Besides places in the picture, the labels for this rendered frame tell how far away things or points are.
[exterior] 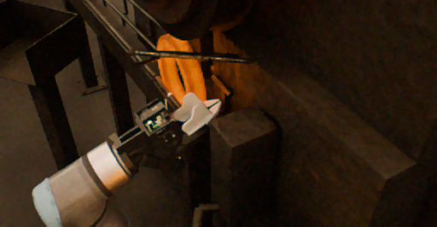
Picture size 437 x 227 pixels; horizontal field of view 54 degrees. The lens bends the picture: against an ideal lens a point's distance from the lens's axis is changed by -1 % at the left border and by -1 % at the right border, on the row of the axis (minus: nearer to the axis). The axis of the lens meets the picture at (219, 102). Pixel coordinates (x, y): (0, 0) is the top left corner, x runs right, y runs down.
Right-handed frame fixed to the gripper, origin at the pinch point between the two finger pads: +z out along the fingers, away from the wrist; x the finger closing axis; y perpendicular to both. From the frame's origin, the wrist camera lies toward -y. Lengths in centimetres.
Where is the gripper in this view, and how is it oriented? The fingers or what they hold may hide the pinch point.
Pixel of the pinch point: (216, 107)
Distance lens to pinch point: 83.4
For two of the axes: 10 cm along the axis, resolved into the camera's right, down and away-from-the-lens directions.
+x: -5.0, -5.5, 6.7
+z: 8.3, -5.4, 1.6
